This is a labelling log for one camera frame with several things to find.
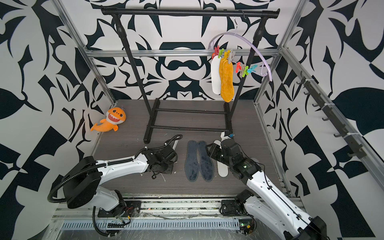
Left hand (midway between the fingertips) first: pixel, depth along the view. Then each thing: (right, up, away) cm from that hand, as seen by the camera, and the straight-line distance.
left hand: (169, 165), depth 86 cm
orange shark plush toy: (-39, +28, +15) cm, 50 cm away
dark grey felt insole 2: (+21, 0, +3) cm, 21 cm away
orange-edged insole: (+30, -2, 0) cm, 31 cm away
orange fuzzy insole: (+31, +42, -7) cm, 53 cm away
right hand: (+20, +13, -9) cm, 26 cm away
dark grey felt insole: (+13, -1, +1) cm, 13 cm away
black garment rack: (-16, +31, +23) cm, 41 cm away
